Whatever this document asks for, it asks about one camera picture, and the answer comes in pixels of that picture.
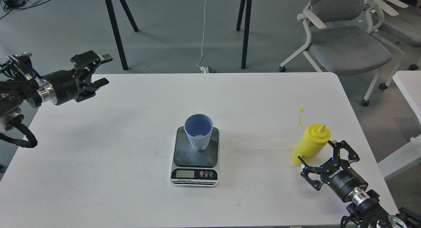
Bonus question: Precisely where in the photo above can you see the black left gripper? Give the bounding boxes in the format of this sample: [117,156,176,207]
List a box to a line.
[37,50,113,105]

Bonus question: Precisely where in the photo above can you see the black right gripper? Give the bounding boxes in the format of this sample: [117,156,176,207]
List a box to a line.
[297,140,369,203]

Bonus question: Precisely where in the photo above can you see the yellow squeeze bottle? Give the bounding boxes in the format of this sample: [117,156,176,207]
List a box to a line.
[290,108,331,167]

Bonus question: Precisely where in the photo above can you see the blue ribbed plastic cup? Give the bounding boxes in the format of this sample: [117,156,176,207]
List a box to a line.
[184,114,213,150]

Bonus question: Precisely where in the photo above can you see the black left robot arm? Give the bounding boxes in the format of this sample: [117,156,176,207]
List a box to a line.
[0,50,113,148]

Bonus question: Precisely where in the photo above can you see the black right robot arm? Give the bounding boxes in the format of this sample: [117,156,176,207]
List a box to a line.
[298,141,420,228]

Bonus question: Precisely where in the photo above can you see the digital kitchen scale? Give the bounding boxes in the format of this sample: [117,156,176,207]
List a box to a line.
[170,126,220,187]

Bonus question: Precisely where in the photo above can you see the white side table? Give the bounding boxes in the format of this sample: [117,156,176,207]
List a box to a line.
[377,70,421,182]

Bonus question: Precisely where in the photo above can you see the grey office chair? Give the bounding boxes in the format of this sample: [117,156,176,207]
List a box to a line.
[279,0,392,106]
[363,0,421,71]

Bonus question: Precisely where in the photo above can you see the black-legged background table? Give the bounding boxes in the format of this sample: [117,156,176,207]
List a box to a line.
[104,0,252,70]

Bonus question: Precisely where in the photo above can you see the black floor cable bundle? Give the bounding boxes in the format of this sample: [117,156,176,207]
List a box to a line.
[0,0,71,20]

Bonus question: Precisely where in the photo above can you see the white hanging cable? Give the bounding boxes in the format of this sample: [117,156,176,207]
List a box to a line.
[196,0,209,73]

